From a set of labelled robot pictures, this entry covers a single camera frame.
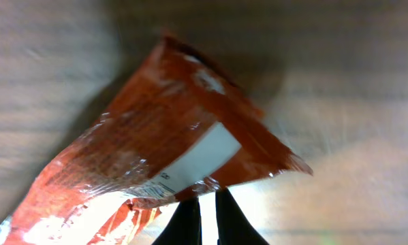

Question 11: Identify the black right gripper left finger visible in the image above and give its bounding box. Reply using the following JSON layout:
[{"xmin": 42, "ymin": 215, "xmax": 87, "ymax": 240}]
[{"xmin": 152, "ymin": 197, "xmax": 202, "ymax": 245}]

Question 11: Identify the red Top chocolate bar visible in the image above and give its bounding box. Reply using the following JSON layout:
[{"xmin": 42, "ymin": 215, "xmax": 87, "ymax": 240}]
[{"xmin": 0, "ymin": 35, "xmax": 312, "ymax": 245}]

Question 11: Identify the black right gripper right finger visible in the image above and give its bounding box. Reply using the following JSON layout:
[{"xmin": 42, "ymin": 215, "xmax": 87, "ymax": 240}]
[{"xmin": 215, "ymin": 189, "xmax": 269, "ymax": 245}]

